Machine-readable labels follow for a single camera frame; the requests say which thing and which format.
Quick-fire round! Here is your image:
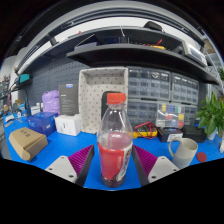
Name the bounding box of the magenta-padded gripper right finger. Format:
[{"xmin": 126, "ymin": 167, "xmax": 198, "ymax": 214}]
[{"xmin": 131, "ymin": 144, "xmax": 181, "ymax": 187}]

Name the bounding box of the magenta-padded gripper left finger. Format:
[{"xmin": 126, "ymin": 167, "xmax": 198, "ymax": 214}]
[{"xmin": 44, "ymin": 143, "xmax": 96, "ymax": 188}]

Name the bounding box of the clear red-capped drink bottle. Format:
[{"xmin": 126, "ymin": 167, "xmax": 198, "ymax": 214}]
[{"xmin": 96, "ymin": 92, "xmax": 134, "ymax": 189}]

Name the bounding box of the beige and grey mug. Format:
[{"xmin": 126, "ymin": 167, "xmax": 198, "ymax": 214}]
[{"xmin": 168, "ymin": 137, "xmax": 199, "ymax": 170}]

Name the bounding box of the black box with white label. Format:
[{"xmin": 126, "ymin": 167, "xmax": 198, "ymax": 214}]
[{"xmin": 156, "ymin": 127, "xmax": 184, "ymax": 143}]

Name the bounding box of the yellow multimeter with leads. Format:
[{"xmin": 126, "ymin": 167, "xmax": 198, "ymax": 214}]
[{"xmin": 133, "ymin": 121, "xmax": 158, "ymax": 139}]

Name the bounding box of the flat round red coaster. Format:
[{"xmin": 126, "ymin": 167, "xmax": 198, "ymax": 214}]
[{"xmin": 195, "ymin": 151, "xmax": 208, "ymax": 163}]

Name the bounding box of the brown cardboard box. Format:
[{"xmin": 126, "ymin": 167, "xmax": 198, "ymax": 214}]
[{"xmin": 8, "ymin": 126, "xmax": 49, "ymax": 162}]

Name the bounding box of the black case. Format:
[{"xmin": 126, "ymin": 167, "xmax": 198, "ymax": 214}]
[{"xmin": 181, "ymin": 124, "xmax": 208, "ymax": 144}]

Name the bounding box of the blue box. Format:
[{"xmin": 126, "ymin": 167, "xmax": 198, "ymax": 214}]
[{"xmin": 27, "ymin": 111, "xmax": 58, "ymax": 136}]

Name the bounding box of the clear organizer with coloured parts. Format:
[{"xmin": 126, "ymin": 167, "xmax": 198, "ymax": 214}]
[{"xmin": 155, "ymin": 103, "xmax": 185, "ymax": 129}]

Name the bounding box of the purple plastic bag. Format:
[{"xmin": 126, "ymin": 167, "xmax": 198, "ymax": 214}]
[{"xmin": 41, "ymin": 89, "xmax": 61, "ymax": 115}]

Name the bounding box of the dark grey flat box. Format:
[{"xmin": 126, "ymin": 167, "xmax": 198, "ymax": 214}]
[{"xmin": 58, "ymin": 83, "xmax": 80, "ymax": 117}]

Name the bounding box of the green potted plant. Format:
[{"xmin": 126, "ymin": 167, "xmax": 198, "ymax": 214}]
[{"xmin": 195, "ymin": 91, "xmax": 224, "ymax": 141}]

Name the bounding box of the black flat device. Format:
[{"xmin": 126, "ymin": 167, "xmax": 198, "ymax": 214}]
[{"xmin": 100, "ymin": 90, "xmax": 118, "ymax": 118}]

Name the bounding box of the white perforated tray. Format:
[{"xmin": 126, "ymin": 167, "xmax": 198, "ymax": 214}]
[{"xmin": 78, "ymin": 67, "xmax": 129, "ymax": 135}]

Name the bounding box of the teal plastic bin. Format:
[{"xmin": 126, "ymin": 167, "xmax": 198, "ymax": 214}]
[{"xmin": 18, "ymin": 73, "xmax": 31, "ymax": 84}]

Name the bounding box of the dark workbench shelf unit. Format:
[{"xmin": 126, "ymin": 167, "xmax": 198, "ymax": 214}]
[{"xmin": 14, "ymin": 1, "xmax": 221, "ymax": 84}]

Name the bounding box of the white metal rack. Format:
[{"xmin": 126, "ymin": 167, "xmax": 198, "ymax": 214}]
[{"xmin": 201, "ymin": 31, "xmax": 224, "ymax": 91}]

